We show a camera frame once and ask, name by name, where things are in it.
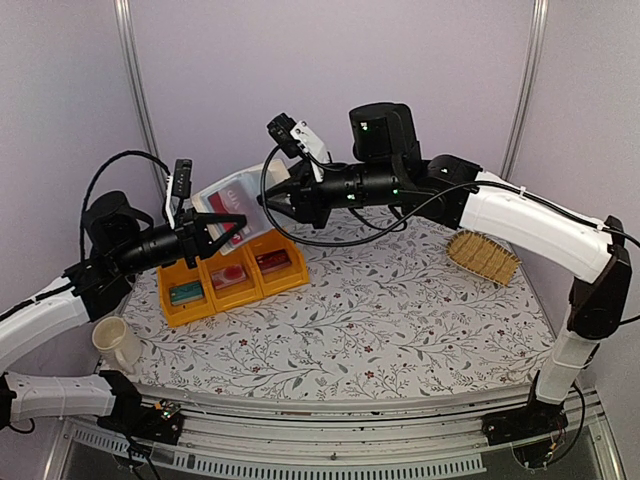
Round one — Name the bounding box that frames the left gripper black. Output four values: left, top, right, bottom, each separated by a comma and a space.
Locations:
113, 205, 247, 277

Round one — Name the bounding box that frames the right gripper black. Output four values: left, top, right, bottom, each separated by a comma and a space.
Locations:
256, 156, 402, 228

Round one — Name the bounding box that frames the beige card holder wallet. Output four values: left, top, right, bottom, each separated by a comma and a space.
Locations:
191, 158, 290, 255

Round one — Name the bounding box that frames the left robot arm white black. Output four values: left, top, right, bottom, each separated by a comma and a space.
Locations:
1, 191, 246, 434

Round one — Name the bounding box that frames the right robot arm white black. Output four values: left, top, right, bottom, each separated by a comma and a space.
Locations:
258, 102, 632, 436

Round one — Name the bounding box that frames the pink white card stack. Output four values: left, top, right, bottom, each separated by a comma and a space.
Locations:
210, 264, 248, 291

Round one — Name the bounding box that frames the green card stack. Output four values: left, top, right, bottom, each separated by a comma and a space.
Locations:
169, 281, 204, 307

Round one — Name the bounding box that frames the dark red VIP card stack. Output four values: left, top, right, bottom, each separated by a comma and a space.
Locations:
255, 249, 292, 275

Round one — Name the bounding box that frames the yellow middle storage bin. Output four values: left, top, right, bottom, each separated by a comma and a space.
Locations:
198, 247, 263, 313

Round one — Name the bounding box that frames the yellow left storage bin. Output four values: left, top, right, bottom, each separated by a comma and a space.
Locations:
157, 260, 215, 328

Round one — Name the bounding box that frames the woven bamboo tray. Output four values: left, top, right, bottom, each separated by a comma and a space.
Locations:
446, 230, 521, 286

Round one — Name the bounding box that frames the right black cable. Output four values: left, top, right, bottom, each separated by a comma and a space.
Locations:
256, 144, 526, 247

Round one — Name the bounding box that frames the black cable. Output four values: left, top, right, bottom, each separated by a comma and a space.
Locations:
78, 149, 174, 261
256, 144, 526, 247

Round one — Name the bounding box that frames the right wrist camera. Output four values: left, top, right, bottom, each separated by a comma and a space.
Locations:
266, 113, 330, 166

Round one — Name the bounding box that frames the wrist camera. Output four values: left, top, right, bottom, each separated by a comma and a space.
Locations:
266, 113, 330, 166
164, 159, 193, 229

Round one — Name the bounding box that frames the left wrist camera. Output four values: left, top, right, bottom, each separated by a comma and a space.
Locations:
164, 159, 193, 229

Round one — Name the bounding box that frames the left black cable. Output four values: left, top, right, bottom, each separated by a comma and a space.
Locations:
78, 149, 174, 261

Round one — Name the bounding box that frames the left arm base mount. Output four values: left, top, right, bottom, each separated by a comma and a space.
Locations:
97, 399, 185, 445

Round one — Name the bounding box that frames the front aluminium rail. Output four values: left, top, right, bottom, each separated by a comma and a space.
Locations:
45, 386, 629, 479

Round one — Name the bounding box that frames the left aluminium frame post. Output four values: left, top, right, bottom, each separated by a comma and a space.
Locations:
113, 0, 174, 201

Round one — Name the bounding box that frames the aluminium frame post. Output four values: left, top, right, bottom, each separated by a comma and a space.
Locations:
113, 0, 174, 201
500, 0, 549, 181

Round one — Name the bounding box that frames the right aluminium frame post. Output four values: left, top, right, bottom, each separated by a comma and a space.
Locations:
500, 0, 549, 181

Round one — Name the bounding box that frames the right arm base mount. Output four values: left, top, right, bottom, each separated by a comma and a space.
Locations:
481, 400, 568, 446

